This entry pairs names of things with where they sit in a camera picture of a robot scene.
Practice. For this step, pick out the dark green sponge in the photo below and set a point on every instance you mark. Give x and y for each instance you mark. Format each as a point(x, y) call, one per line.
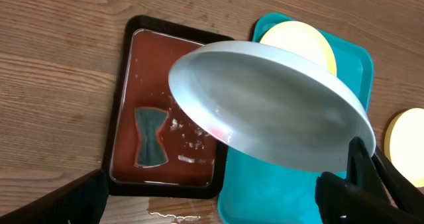
point(149, 121)

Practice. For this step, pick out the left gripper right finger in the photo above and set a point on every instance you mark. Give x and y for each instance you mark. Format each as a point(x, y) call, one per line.
point(372, 192)

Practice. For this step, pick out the teal plastic tray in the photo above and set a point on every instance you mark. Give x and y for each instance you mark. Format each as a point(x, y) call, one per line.
point(258, 192)

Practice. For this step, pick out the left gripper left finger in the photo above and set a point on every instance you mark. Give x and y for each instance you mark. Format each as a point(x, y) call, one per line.
point(80, 201)

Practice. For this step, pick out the light blue plate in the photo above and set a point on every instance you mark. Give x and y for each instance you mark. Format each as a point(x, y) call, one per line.
point(270, 104)

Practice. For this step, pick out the black tray with red water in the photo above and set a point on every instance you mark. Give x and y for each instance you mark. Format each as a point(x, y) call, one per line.
point(196, 161)

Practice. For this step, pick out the yellow-green plate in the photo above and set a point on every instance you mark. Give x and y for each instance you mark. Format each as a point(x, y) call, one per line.
point(403, 145)
point(304, 40)

